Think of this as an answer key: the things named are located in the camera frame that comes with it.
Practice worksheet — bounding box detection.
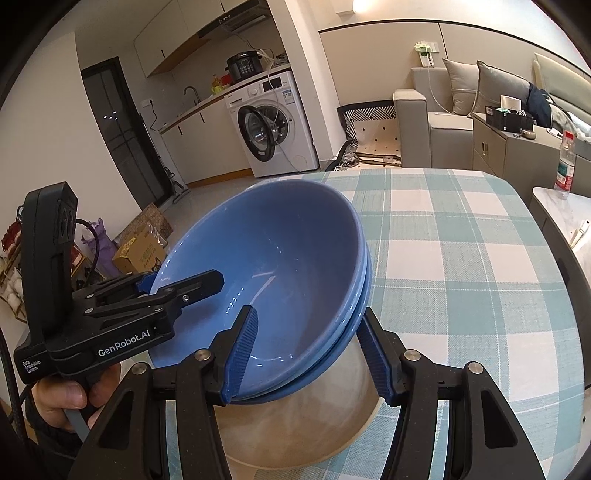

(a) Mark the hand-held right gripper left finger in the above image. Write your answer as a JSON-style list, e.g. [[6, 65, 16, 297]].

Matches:
[[68, 305, 259, 480]]

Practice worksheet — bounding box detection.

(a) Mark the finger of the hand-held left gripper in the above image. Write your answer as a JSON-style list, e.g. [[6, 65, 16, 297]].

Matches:
[[85, 272, 155, 306], [83, 270, 225, 334]]

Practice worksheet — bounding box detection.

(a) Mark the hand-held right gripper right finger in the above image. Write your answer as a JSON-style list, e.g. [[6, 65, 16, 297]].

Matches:
[[358, 306, 548, 480]]

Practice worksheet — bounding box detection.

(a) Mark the cream plate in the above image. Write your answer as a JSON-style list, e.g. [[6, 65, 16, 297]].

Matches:
[[215, 339, 385, 468]]

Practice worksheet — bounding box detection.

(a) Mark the person's left hand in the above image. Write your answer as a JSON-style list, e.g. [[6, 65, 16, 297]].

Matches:
[[34, 367, 123, 433]]

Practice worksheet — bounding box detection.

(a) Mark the cardboard box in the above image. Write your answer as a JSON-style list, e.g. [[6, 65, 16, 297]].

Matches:
[[112, 222, 167, 278]]

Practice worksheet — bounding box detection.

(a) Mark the purple bag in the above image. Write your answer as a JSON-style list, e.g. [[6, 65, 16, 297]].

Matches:
[[81, 219, 121, 278]]

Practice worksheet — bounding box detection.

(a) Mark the stick mop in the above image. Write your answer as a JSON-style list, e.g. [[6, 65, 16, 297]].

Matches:
[[154, 134, 190, 204]]

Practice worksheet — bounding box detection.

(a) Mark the checked tablecloth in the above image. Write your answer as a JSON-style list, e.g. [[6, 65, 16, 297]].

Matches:
[[166, 167, 591, 480]]

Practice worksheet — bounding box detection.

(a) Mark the shoe rack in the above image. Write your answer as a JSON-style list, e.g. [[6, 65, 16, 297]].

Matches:
[[0, 222, 93, 319]]

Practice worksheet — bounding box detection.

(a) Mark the white kitchen counter cabinet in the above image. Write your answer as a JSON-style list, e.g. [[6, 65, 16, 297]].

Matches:
[[159, 95, 254, 185]]

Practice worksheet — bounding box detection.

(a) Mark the dark glass door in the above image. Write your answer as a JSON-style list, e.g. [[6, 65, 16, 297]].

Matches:
[[81, 56, 167, 210]]

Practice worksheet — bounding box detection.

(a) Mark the white washing machine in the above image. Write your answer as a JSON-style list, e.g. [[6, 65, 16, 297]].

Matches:
[[225, 70, 320, 178]]

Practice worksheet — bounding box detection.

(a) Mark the black pressure cooker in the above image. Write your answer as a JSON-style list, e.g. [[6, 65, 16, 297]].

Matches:
[[226, 52, 263, 85]]

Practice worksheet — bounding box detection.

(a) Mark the black white patterned mat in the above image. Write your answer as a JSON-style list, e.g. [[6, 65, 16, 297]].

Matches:
[[336, 102, 402, 171]]

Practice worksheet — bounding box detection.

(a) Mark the beige sofa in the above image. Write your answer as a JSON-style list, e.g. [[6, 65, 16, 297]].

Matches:
[[393, 67, 536, 169]]

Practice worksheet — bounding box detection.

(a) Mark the beige bedside cabinet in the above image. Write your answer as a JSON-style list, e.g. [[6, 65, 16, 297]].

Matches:
[[472, 113, 591, 195]]

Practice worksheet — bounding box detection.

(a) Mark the range hood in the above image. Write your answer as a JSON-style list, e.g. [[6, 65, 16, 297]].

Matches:
[[198, 9, 273, 40]]

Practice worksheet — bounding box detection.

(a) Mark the plastic water bottle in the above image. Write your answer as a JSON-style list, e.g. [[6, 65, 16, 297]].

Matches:
[[554, 130, 578, 195]]

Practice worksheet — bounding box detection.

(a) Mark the black box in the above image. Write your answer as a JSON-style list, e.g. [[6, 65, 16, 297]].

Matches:
[[485, 106, 534, 130]]

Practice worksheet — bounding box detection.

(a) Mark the light grey pillow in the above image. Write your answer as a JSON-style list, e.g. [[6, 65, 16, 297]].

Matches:
[[442, 58, 481, 116]]

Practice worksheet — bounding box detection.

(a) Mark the dark grey pillow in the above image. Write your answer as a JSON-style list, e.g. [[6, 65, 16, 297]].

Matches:
[[471, 60, 532, 118]]

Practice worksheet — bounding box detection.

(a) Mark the beige padded headboard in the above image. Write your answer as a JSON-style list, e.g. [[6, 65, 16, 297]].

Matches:
[[533, 53, 591, 134]]

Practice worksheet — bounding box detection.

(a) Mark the white wall cabinet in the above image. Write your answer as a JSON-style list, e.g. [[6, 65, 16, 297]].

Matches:
[[134, 0, 278, 78]]

